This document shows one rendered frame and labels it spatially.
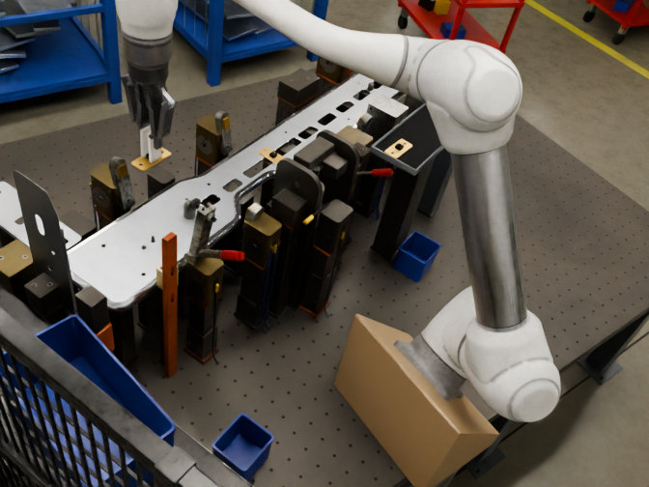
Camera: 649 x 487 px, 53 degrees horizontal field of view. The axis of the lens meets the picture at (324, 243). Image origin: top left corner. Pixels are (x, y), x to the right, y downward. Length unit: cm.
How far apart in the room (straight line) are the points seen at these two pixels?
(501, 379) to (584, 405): 161
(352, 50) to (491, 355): 64
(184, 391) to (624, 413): 191
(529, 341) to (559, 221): 119
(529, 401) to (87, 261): 100
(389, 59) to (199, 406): 95
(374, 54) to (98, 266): 78
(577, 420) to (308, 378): 142
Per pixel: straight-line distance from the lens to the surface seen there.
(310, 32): 126
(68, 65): 382
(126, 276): 154
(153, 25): 122
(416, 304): 199
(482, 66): 110
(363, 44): 126
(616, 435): 293
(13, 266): 152
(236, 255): 139
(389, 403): 157
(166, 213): 168
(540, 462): 270
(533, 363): 135
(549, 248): 236
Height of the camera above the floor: 216
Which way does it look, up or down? 45 degrees down
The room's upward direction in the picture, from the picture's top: 13 degrees clockwise
